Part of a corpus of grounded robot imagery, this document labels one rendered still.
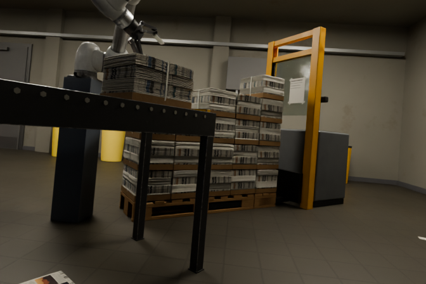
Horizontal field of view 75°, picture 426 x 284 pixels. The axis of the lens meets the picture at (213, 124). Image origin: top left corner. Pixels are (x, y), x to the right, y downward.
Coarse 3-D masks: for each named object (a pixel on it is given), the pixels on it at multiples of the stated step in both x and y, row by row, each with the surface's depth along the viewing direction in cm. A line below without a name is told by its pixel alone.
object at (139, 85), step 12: (108, 60) 138; (120, 60) 130; (132, 60) 124; (144, 60) 126; (156, 60) 131; (108, 72) 138; (120, 72) 130; (132, 72) 124; (144, 72) 127; (156, 72) 132; (108, 84) 137; (120, 84) 130; (132, 84) 124; (144, 84) 128; (156, 84) 133
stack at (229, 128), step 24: (216, 120) 238; (240, 120) 253; (168, 144) 214; (192, 144) 225; (216, 144) 238; (240, 144) 254; (120, 192) 232; (168, 192) 216; (192, 192) 227; (168, 216) 215
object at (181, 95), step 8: (176, 72) 141; (184, 72) 146; (192, 72) 150; (176, 80) 142; (184, 80) 146; (192, 80) 150; (176, 88) 142; (184, 88) 146; (192, 88) 151; (176, 96) 143; (184, 96) 147
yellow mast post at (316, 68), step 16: (320, 32) 280; (320, 48) 280; (320, 64) 281; (320, 80) 282; (320, 96) 282; (304, 144) 284; (304, 160) 283; (304, 176) 281; (304, 192) 280; (304, 208) 278
